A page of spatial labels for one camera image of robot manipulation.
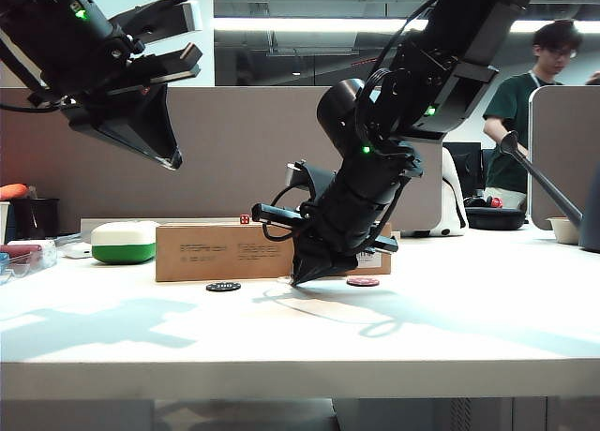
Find black computer monitor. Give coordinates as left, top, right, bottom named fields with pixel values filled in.
left=442, top=141, right=485, bottom=196

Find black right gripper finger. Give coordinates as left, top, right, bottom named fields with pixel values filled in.
left=303, top=256, right=361, bottom=286
left=290, top=242, right=330, bottom=288

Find red poker chip stack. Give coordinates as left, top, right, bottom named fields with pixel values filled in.
left=0, top=244, right=44, bottom=264

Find small white earbud case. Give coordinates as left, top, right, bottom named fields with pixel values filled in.
left=62, top=242, right=94, bottom=260

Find orange object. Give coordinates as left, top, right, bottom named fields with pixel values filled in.
left=0, top=184, right=31, bottom=201

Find wide grey desk partition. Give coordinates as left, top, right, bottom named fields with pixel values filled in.
left=0, top=86, right=444, bottom=236

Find white poker chip stack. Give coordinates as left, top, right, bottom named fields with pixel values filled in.
left=7, top=239, right=58, bottom=264

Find person in green shirt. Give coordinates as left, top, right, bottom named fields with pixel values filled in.
left=482, top=19, right=600, bottom=195

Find clear plastic chip case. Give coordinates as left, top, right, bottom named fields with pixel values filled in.
left=0, top=240, right=60, bottom=287

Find dark grey watering can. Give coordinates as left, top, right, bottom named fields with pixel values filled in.
left=499, top=130, right=600, bottom=254

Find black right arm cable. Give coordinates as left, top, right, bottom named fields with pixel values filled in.
left=353, top=0, right=452, bottom=140

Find brown cardboard rectangular box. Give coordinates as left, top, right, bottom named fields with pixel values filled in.
left=155, top=221, right=393, bottom=284

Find black zip case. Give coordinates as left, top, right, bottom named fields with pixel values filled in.
left=463, top=206, right=527, bottom=231

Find black cup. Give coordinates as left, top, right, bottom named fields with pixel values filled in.
left=8, top=197, right=62, bottom=243

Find white and black plastic device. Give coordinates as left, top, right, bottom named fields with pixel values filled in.
left=400, top=148, right=469, bottom=238

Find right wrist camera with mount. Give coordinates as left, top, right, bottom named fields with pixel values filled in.
left=284, top=159, right=330, bottom=203

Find red and black headphones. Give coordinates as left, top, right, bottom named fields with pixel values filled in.
left=463, top=194, right=504, bottom=210

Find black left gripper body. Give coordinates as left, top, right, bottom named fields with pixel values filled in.
left=59, top=32, right=204, bottom=133

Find white and green lidded container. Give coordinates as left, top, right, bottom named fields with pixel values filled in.
left=90, top=220, right=161, bottom=265

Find long ceiling light bar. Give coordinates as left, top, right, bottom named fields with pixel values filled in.
left=212, top=17, right=600, bottom=35

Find white paper bowl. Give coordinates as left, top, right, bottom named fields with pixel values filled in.
left=546, top=216, right=583, bottom=245

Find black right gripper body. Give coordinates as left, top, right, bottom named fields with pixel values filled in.
left=251, top=139, right=426, bottom=264

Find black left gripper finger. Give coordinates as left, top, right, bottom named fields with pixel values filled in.
left=99, top=82, right=184, bottom=171
left=69, top=120, right=181, bottom=171

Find narrow grey desk partition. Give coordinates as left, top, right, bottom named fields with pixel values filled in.
left=527, top=84, right=600, bottom=231

